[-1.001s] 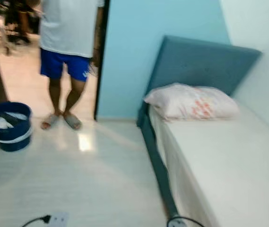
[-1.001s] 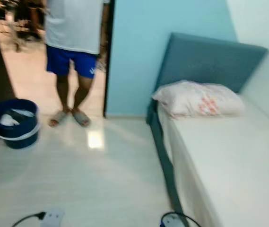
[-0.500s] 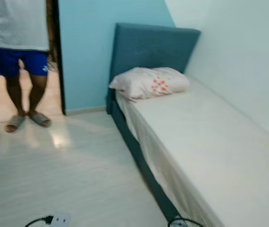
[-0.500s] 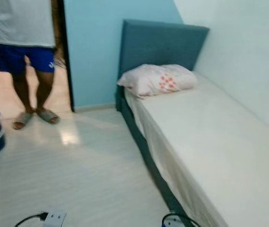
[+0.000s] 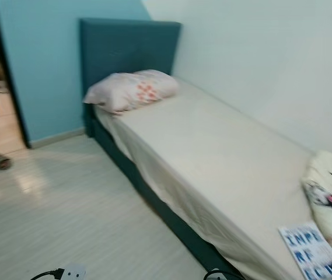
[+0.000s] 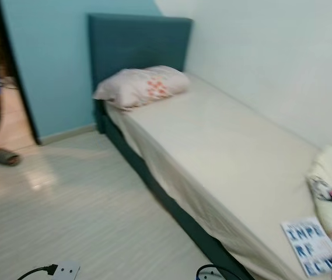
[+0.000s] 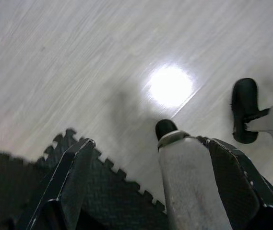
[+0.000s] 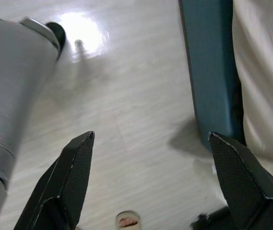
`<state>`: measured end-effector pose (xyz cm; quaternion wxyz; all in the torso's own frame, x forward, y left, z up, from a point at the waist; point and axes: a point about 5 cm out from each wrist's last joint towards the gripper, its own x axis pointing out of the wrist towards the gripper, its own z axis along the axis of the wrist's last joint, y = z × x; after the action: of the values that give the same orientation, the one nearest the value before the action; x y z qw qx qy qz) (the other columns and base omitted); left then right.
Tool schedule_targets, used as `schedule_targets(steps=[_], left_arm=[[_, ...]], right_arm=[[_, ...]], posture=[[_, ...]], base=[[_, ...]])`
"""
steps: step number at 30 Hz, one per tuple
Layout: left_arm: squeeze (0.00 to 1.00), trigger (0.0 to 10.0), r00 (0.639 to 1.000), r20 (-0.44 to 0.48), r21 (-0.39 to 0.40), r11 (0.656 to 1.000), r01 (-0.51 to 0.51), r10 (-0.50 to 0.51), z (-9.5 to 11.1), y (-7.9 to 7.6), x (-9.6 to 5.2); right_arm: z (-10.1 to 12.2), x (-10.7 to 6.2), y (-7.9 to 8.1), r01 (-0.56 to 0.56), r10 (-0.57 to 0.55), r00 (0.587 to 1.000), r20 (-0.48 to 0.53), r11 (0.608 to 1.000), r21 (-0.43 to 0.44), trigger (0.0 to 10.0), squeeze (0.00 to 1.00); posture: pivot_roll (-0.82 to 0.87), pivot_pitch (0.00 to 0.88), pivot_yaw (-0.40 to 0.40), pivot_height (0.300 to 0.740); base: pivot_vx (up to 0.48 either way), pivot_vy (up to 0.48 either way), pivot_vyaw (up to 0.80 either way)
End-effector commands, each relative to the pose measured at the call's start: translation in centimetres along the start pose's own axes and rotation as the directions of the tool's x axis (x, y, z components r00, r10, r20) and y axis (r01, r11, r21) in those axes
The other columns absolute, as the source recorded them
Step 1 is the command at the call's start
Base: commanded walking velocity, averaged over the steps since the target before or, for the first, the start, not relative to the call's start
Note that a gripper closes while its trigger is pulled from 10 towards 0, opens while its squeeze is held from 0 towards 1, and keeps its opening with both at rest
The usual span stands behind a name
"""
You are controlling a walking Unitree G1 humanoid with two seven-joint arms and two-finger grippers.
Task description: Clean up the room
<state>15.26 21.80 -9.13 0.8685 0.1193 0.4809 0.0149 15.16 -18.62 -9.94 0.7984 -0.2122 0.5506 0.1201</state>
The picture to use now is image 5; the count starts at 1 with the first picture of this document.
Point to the white book with blue letters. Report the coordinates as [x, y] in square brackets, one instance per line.
[308, 251]

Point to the pink patterned pillow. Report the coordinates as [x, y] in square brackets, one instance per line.
[125, 90]

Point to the cream sheeted mattress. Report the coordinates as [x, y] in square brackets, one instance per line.
[212, 151]

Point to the teal upholstered headboard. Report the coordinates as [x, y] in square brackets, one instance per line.
[125, 52]

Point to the beige skirting board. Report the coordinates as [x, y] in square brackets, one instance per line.
[55, 139]

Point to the dark door frame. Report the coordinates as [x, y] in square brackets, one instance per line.
[8, 87]

